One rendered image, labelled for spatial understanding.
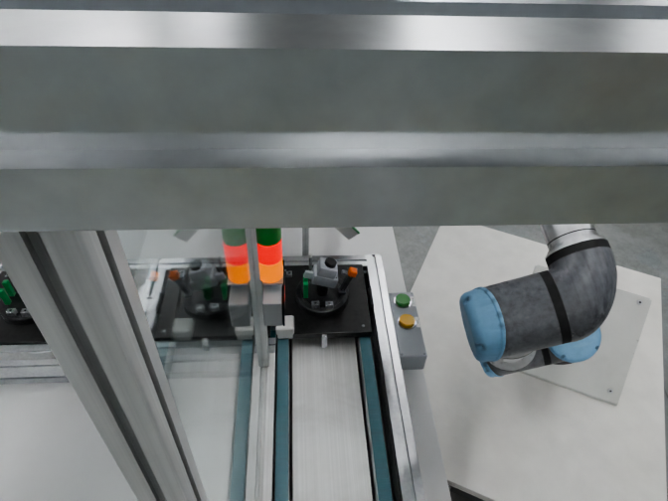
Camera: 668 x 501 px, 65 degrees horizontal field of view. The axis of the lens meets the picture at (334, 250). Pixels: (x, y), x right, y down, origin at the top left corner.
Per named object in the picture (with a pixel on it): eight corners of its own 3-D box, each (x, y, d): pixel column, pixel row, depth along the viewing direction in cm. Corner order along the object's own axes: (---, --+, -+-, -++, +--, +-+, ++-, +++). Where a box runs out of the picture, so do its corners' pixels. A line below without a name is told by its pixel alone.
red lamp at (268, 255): (282, 247, 102) (281, 229, 99) (282, 265, 99) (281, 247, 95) (256, 248, 102) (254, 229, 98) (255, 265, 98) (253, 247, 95)
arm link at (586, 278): (658, 316, 71) (540, 45, 90) (575, 336, 74) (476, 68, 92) (639, 330, 82) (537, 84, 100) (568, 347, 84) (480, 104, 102)
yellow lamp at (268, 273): (283, 264, 106) (282, 248, 102) (282, 283, 102) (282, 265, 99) (258, 265, 105) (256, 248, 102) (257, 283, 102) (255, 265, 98)
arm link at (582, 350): (598, 349, 122) (614, 357, 109) (540, 362, 126) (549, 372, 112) (583, 299, 124) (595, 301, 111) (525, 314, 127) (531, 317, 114)
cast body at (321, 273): (333, 276, 136) (342, 257, 132) (334, 288, 133) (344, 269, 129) (302, 270, 134) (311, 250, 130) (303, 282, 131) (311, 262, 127)
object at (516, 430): (656, 284, 166) (660, 277, 164) (662, 580, 105) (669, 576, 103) (443, 221, 184) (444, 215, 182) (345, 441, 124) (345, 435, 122)
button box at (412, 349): (410, 305, 146) (413, 290, 142) (423, 370, 131) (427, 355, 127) (385, 306, 146) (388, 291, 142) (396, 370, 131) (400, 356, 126)
